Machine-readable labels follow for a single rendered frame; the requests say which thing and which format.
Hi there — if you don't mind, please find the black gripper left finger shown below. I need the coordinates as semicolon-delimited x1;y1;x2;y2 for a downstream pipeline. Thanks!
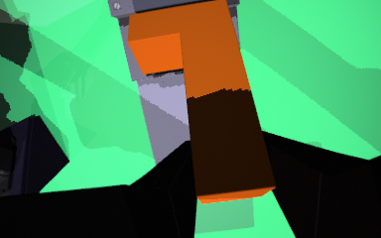
0;141;197;238

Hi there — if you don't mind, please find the orange l-shaped part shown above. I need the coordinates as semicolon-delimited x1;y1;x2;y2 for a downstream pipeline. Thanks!
128;0;276;204

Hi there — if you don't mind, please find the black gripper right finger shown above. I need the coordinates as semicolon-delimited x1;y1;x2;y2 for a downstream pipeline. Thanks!
262;131;381;238

